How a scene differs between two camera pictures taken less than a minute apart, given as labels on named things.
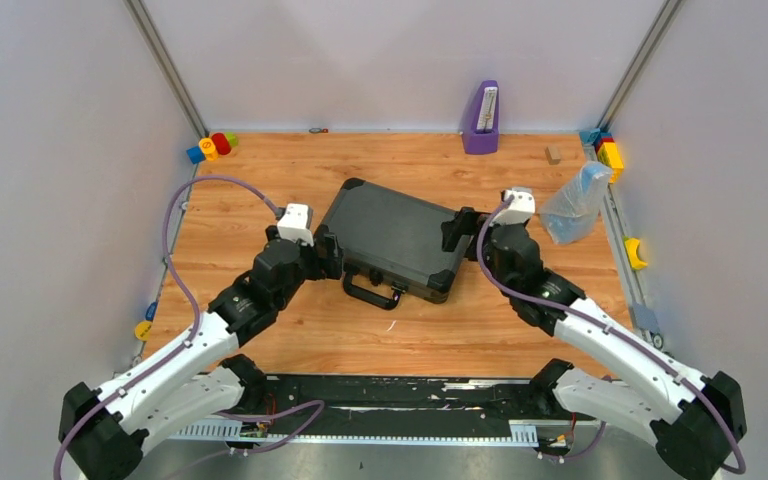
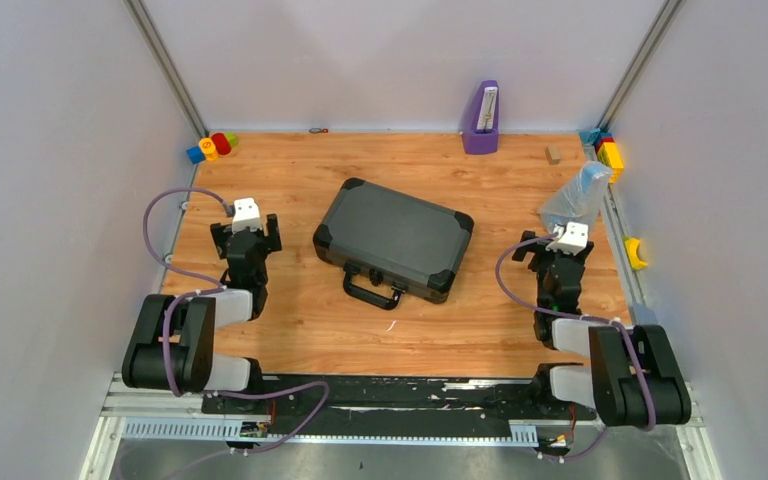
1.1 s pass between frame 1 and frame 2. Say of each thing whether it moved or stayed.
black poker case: stayed
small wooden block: stayed
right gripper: moved
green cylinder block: stayed
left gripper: moved
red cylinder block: stayed
